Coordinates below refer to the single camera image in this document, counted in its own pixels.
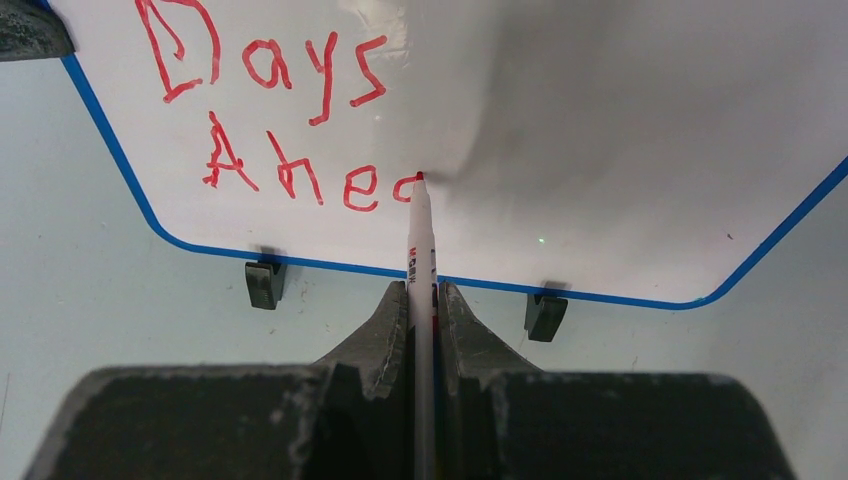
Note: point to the black left whiteboard stand foot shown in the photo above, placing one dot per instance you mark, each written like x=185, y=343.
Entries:
x=265, y=278

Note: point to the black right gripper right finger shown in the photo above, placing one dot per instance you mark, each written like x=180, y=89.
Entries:
x=508, y=419

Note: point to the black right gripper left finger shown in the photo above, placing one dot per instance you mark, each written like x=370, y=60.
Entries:
x=341, y=417

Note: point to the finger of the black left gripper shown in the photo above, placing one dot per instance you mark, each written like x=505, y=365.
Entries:
x=32, y=31

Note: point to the black whiteboard stand foot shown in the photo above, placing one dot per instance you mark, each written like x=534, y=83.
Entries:
x=545, y=310
x=265, y=278

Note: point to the red whiteboard marker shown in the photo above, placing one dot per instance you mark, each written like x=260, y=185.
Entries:
x=422, y=293

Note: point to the black right whiteboard stand foot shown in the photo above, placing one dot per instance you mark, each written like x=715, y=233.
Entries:
x=545, y=310

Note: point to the white blue-framed whiteboard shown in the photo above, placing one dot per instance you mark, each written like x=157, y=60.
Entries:
x=646, y=153

